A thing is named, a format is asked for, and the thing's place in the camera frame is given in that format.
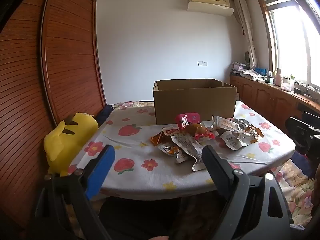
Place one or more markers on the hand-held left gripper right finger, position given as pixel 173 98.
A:
pixel 215 175

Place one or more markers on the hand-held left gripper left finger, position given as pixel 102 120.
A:
pixel 100 172

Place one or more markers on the silver packet with white label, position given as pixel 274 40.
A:
pixel 231 140

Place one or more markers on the silver and orange snack packet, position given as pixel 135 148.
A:
pixel 172 153

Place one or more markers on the brown cardboard box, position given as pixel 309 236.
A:
pixel 195 105

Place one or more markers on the long white printed packet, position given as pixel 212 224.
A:
pixel 191 150

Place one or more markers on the strawberry and flower print sheet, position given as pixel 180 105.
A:
pixel 135 145

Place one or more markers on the yellow plush toy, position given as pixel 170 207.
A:
pixel 67 140

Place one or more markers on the brown snack in red wrapper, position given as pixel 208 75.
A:
pixel 197 130

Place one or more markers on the clear packet with white snack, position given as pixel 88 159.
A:
pixel 223 123

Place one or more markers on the silver packet with orange edge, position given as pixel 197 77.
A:
pixel 251 135

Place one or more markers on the dark blue blanket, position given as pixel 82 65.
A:
pixel 103 116

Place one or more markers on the crumpled silver packet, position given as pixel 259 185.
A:
pixel 242 124

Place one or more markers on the red and white snack packet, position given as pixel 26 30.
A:
pixel 170 131

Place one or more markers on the pink and red snack packet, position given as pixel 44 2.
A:
pixel 187 118

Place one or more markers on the floral quilt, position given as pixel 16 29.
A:
pixel 297 192

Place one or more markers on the long wooden cabinet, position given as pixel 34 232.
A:
pixel 265 100

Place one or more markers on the black chair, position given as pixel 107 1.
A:
pixel 300 130

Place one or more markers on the floral cloth bundle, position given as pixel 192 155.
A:
pixel 251 74

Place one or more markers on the stack of flat packages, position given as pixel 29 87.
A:
pixel 240 67

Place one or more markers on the wooden slatted wardrobe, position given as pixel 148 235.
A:
pixel 37 80

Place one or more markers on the white tissue pack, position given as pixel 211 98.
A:
pixel 286 87

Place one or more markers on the row of blue boxes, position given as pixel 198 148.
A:
pixel 261 71

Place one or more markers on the pink bottle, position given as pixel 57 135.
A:
pixel 278 78

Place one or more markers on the small round fan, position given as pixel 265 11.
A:
pixel 247 57

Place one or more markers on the white power strip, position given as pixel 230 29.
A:
pixel 307 95

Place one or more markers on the white patterned curtain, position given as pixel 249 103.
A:
pixel 246 30

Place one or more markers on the window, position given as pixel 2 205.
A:
pixel 292 42

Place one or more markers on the white wall switch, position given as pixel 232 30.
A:
pixel 202 63

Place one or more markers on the wall air conditioner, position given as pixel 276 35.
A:
pixel 210 1

